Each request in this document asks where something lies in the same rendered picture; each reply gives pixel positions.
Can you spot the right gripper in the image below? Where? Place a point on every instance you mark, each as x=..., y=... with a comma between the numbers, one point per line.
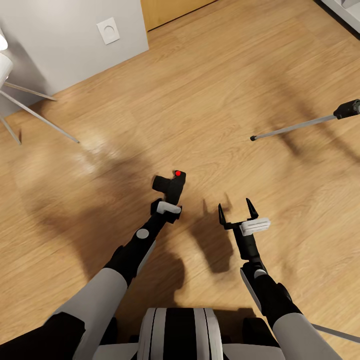
x=242, y=241

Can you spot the camera tripod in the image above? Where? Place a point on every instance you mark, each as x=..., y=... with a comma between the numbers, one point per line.
x=345, y=110

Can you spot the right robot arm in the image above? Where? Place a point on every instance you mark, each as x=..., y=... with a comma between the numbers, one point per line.
x=296, y=336

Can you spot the digital camera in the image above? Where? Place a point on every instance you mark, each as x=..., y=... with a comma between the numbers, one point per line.
x=172, y=188

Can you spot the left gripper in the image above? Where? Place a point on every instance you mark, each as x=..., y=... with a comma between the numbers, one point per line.
x=167, y=216

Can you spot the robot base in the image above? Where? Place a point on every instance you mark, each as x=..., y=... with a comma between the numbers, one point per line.
x=258, y=344

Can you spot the robot trunk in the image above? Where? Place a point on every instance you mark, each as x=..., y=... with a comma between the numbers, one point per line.
x=180, y=334

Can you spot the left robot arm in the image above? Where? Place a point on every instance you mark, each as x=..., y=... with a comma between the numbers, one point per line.
x=74, y=331

